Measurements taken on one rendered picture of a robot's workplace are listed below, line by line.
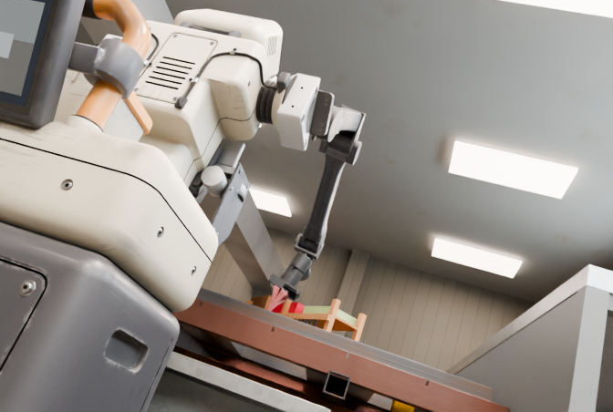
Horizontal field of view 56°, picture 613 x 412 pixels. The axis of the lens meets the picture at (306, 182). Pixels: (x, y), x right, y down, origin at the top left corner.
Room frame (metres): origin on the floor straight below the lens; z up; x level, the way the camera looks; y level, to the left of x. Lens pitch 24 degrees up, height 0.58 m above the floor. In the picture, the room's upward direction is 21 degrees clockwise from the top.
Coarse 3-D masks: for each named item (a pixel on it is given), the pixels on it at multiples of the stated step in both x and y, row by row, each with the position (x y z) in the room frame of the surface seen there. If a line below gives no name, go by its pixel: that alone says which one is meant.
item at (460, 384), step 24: (240, 312) 1.40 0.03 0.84; (264, 312) 1.39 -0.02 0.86; (192, 336) 2.02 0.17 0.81; (216, 336) 1.80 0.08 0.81; (312, 336) 1.37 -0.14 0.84; (336, 336) 1.36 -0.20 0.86; (264, 360) 2.03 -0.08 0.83; (384, 360) 1.34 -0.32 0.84; (408, 360) 1.33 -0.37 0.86; (456, 384) 1.31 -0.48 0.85; (384, 408) 1.96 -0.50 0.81
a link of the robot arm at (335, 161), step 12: (324, 144) 1.45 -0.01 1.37; (360, 144) 1.42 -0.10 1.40; (336, 156) 1.46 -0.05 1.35; (348, 156) 1.45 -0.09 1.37; (324, 168) 1.51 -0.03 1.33; (336, 168) 1.49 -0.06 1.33; (324, 180) 1.54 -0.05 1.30; (336, 180) 1.52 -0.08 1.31; (324, 192) 1.56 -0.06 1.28; (324, 204) 1.60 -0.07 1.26; (312, 216) 1.65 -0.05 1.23; (324, 216) 1.63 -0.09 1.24; (312, 228) 1.68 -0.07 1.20; (324, 228) 1.69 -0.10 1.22; (300, 240) 1.73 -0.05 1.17; (312, 240) 1.71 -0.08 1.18
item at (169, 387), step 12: (168, 384) 1.33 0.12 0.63; (180, 384) 1.33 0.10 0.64; (192, 384) 1.33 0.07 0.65; (156, 396) 1.34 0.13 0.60; (168, 396) 1.33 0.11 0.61; (180, 396) 1.33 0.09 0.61; (192, 396) 1.32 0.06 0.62; (204, 396) 1.32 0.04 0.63; (216, 396) 1.32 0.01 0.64; (228, 396) 1.31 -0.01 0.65; (156, 408) 1.33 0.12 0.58; (168, 408) 1.33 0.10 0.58; (180, 408) 1.33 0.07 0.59; (192, 408) 1.32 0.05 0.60; (204, 408) 1.32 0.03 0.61; (216, 408) 1.31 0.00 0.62; (228, 408) 1.31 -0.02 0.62; (240, 408) 1.31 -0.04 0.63; (252, 408) 1.30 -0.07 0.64; (264, 408) 1.30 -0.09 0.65
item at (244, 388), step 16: (176, 368) 1.17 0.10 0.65; (192, 368) 1.16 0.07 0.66; (208, 368) 1.16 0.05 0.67; (208, 384) 1.36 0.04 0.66; (224, 384) 1.15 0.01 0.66; (240, 384) 1.15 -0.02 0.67; (256, 384) 1.14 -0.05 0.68; (256, 400) 1.14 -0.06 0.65; (272, 400) 1.13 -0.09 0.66; (288, 400) 1.13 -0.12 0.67; (304, 400) 1.12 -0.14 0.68
